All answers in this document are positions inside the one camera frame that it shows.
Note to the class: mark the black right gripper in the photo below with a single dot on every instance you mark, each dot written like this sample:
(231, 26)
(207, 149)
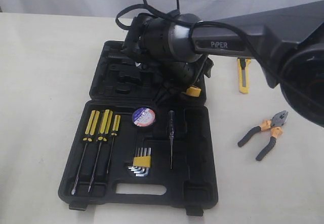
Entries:
(165, 47)

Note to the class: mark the yellow measuring tape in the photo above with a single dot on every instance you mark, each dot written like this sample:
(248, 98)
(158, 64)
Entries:
(193, 91)

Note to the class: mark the black electrical tape roll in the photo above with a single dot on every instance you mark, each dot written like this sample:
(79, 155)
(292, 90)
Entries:
(143, 117)

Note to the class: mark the yellow utility knife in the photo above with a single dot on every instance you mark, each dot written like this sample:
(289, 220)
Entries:
(243, 74)

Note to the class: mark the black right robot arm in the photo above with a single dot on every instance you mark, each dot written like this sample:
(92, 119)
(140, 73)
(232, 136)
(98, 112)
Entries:
(286, 42)

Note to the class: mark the black plastic tool case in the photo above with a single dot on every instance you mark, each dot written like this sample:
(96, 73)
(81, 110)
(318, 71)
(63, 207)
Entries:
(122, 87)

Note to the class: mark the voltage tester screwdriver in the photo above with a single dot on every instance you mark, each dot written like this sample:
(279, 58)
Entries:
(171, 117)

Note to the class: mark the small yellow black screwdriver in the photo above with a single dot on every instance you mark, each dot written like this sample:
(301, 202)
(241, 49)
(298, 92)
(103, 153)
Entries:
(114, 133)

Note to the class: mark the middle yellow black screwdriver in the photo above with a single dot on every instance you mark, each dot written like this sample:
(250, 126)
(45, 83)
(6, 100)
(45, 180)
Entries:
(102, 137)

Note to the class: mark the large yellow black screwdriver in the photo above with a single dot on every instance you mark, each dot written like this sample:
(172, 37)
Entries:
(87, 138)

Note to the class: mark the hex key set yellow holder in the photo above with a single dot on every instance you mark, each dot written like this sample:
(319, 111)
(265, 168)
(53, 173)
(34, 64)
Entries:
(141, 162)

